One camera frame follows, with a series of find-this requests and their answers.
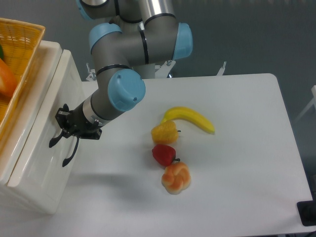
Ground black lower drawer handle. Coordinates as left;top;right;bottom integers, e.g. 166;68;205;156
62;137;79;167

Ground white drawer cabinet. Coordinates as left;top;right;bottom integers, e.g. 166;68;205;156
0;40;62;188

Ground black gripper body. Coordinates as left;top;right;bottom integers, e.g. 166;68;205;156
69;100;102;140

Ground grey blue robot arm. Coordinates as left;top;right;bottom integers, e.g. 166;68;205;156
55;0;193;139

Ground yellow bell pepper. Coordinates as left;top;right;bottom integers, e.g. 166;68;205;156
151;120;181;145

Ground black device at edge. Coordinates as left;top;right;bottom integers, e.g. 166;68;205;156
297;200;316;227

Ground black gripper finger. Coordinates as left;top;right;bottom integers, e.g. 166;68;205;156
55;104;70;130
62;127;79;138

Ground yellow woven basket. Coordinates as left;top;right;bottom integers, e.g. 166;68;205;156
0;18;45;137

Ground white frame at right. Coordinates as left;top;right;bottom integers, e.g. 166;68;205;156
293;85;316;124

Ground knotted bread roll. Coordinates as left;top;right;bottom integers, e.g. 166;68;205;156
161;162;191;195

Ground yellow banana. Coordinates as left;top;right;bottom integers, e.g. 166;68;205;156
160;106;215;134

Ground red bell pepper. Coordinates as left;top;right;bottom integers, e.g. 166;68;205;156
152;144;181;167

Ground orange baguette loaf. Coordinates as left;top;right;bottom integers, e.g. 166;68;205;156
0;59;18;97

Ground green pepper in basket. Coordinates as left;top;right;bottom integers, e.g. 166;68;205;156
0;45;4;60

